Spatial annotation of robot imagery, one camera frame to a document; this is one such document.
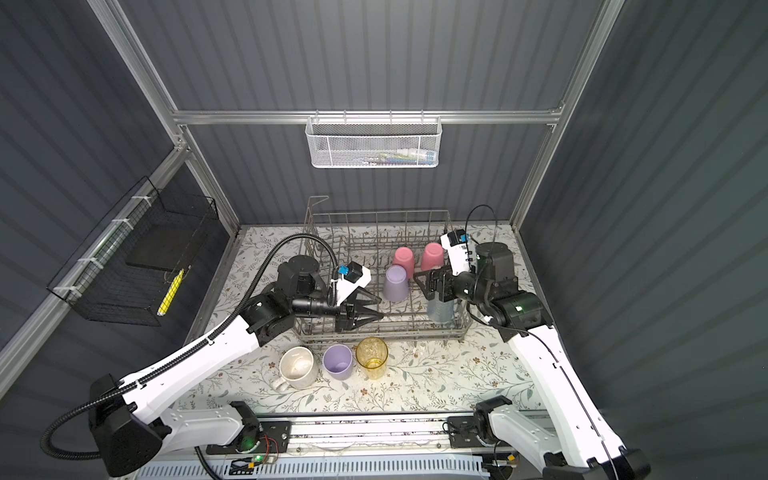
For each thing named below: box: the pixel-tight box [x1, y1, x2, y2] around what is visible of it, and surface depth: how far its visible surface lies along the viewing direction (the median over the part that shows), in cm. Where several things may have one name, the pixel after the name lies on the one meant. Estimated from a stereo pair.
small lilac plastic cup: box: [322, 344, 354, 381], surface depth 80 cm
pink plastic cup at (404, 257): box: [393, 246, 415, 279], surface depth 95 cm
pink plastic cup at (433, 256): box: [421, 242, 444, 271], surface depth 96 cm
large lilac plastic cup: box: [383, 264, 409, 303], surface depth 88 cm
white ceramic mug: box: [271, 346, 319, 392], surface depth 81 cm
